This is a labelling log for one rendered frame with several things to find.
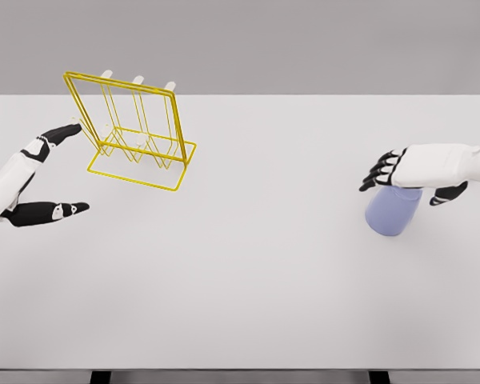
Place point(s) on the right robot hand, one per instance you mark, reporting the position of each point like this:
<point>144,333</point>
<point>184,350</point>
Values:
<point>432,164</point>

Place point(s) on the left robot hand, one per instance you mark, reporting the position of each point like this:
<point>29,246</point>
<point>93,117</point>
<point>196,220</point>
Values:
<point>12,176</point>

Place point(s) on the light blue cup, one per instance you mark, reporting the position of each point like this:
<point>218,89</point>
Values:
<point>391,212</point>

